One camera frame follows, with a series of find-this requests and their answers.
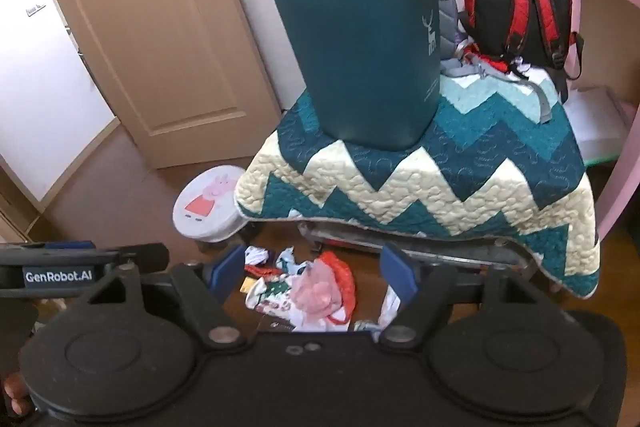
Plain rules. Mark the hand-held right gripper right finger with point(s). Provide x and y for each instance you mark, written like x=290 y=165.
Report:
x=400 y=274

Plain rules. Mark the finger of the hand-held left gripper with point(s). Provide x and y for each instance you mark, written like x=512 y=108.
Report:
x=145 y=256

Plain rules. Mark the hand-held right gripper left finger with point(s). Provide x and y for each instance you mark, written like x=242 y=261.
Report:
x=227 y=269

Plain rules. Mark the green white printed wrapper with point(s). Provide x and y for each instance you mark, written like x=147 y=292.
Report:
x=272 y=299

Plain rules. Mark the red plastic bag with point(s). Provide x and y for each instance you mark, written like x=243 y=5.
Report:
x=345 y=279

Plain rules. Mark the pink plastic bag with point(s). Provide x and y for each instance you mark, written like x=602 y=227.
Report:
x=312 y=292

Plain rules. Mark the dark teal trash bin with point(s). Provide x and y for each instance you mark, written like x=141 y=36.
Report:
x=360 y=57

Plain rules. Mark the person's left hand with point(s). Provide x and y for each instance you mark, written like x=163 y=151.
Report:
x=14 y=392

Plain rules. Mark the crumpled grey paper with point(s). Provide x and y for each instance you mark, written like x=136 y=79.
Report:
x=286 y=259

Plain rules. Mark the small green scrap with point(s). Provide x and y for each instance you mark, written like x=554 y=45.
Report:
x=362 y=326

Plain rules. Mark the white round stool pig print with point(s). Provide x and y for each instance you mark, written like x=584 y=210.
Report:
x=210 y=202

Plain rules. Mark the dark brown packet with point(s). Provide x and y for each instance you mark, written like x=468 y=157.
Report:
x=275 y=326

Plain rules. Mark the teal cream zigzag quilt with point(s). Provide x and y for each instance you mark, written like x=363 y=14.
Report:
x=450 y=167

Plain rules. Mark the white cabinet door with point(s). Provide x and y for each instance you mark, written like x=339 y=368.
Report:
x=40 y=82

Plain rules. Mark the beige wooden door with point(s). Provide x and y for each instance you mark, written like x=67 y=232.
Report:
x=165 y=32

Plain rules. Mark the pink desk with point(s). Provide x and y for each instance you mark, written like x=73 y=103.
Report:
x=620 y=197

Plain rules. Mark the white board green edge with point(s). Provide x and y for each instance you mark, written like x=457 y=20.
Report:
x=595 y=122

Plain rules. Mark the metal table frame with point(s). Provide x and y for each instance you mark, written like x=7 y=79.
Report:
x=340 y=237

